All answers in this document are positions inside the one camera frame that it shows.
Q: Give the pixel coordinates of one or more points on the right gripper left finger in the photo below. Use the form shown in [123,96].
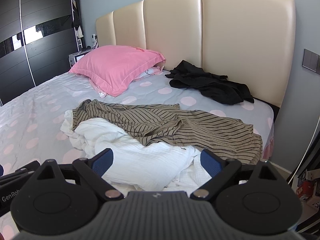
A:
[91,171]

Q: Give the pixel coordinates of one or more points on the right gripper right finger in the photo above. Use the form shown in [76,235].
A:
[224,173]

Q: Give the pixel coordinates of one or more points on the brown striped shirt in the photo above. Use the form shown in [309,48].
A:
[225,137]

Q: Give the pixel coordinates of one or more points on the white crumpled garment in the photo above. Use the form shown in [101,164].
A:
[157,167]

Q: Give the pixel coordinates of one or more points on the black garment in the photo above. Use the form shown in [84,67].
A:
[216,87]

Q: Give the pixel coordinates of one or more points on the boxes on floor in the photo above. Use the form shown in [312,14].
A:
[308,188]

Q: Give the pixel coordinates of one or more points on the white bedside table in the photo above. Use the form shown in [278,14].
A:
[75,57]

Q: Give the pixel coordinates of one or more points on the patterned pillow under pink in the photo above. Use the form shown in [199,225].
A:
[155,70]

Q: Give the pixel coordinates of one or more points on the white narrow shelf ladder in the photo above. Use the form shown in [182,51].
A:
[77,25]

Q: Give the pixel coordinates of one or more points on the beige padded headboard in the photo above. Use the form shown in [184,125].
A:
[250,41]

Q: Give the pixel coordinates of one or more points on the black sliding wardrobe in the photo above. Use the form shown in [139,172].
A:
[37,37]

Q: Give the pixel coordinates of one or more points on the grey wall switch plate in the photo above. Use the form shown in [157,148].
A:
[311,61]

